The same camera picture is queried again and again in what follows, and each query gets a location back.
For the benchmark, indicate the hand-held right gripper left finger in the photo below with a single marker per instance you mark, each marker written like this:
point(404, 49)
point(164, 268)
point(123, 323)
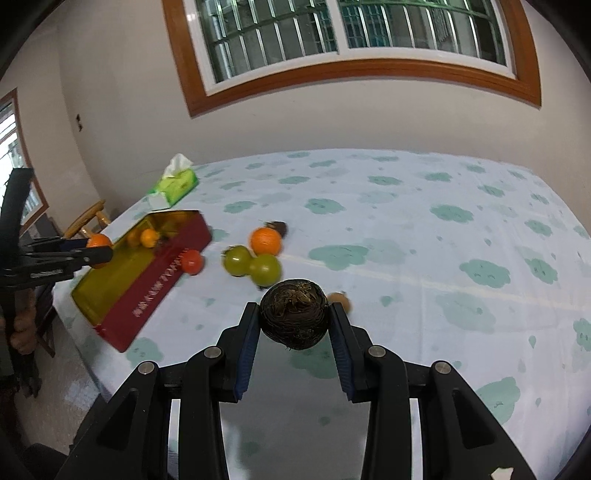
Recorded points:
point(247, 350)

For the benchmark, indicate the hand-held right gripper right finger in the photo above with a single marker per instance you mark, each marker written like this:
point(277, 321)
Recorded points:
point(341, 355)

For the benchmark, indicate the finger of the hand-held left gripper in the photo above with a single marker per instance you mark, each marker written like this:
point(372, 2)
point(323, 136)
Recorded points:
point(78, 259)
point(69, 243)

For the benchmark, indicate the small orange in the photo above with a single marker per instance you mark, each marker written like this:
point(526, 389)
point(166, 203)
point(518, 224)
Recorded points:
point(98, 240)
point(148, 237)

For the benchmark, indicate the small brown fruit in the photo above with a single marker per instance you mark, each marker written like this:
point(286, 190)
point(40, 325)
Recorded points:
point(340, 300)

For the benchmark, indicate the dark round wrinkled fruit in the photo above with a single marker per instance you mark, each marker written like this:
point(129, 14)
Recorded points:
point(293, 311)

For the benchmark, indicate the red metal tin box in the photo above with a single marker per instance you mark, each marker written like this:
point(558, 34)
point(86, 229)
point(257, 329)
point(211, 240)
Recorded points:
point(138, 286)

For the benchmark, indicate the green round fruit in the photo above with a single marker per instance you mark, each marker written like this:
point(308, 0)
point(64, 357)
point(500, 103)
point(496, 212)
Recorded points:
point(237, 261)
point(266, 270)

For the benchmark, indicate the small red tomato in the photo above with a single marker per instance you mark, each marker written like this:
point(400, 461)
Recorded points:
point(191, 261)

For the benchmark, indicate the large orange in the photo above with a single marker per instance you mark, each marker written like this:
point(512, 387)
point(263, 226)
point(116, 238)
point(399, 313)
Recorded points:
point(265, 241)

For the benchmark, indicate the dark brown water chestnut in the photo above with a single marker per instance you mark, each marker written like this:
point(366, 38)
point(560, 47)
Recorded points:
point(280, 227)

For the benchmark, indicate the person's left hand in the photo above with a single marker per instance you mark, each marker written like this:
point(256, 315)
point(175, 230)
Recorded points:
point(23, 330)

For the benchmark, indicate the wooden chair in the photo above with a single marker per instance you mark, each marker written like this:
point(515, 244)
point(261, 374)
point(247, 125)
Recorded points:
point(87, 221)

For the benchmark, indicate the narrow wooden framed window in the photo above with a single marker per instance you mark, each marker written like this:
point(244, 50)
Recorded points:
point(21, 136)

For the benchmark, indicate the green tissue pack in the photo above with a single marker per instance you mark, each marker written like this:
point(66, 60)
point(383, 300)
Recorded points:
point(174, 185)

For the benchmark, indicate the cloud print tablecloth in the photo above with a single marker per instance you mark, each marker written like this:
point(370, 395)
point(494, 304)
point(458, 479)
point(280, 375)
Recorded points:
point(392, 207)

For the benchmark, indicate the wooden framed barred window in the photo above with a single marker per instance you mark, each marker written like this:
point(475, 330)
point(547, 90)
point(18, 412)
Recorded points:
point(351, 74)

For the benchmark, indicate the dark wall switch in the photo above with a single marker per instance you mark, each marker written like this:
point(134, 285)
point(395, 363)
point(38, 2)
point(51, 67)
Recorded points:
point(79, 121)

